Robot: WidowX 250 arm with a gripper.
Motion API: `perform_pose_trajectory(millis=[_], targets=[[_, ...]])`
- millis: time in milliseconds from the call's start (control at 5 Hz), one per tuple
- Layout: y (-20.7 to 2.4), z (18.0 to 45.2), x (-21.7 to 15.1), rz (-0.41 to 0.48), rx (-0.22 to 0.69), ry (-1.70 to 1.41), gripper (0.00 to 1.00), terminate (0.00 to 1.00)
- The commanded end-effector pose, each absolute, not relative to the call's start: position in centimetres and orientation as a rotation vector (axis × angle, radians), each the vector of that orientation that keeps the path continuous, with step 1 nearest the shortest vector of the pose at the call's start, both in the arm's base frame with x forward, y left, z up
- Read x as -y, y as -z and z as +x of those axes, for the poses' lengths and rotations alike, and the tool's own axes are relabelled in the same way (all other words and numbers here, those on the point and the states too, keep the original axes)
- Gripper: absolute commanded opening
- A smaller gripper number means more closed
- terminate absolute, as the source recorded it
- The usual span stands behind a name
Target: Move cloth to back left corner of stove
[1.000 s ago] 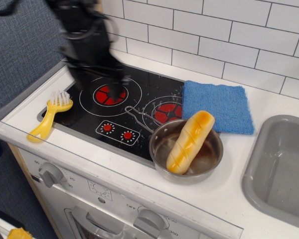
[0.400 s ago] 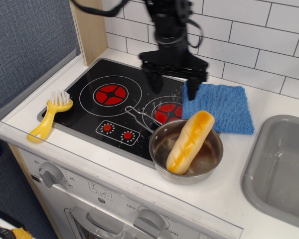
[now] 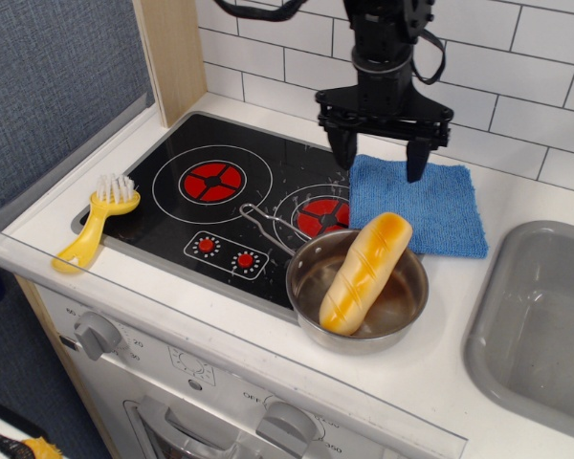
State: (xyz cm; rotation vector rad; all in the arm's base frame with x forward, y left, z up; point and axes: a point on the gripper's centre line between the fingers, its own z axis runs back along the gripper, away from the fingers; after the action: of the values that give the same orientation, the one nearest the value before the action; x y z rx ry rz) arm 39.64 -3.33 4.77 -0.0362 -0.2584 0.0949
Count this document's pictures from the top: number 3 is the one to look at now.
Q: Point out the yellow object bottom left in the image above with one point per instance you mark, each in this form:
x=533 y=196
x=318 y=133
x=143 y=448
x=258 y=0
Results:
x=42 y=449

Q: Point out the toy bread loaf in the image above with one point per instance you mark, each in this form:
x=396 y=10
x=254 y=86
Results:
x=365 y=271

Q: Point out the black toy stove top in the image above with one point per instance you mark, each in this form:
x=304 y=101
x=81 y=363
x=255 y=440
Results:
x=224 y=205

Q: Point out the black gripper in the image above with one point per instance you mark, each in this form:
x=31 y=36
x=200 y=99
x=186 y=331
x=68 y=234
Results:
x=384 y=105

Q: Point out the grey sink basin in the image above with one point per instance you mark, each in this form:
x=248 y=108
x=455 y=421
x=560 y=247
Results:
x=520 y=350

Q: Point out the grey left oven knob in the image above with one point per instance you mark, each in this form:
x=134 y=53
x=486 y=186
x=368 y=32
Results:
x=96 y=335

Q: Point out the blue cloth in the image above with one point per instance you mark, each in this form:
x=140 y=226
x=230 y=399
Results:
x=441 y=207

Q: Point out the yellow dish brush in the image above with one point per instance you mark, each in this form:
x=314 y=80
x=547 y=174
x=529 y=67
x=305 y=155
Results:
x=115 y=195

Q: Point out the steel saucepan with handle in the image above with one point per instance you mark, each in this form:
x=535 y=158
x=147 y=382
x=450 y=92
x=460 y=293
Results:
x=310 y=273

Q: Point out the grey right oven knob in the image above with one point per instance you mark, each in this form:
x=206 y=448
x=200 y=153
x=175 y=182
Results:
x=287 y=426

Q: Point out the white toy oven front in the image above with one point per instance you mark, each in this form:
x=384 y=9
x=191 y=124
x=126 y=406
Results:
x=158 y=401

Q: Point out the grey oven knob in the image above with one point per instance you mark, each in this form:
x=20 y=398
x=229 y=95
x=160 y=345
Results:
x=287 y=426
x=96 y=335

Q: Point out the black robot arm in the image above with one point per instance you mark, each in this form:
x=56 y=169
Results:
x=385 y=34

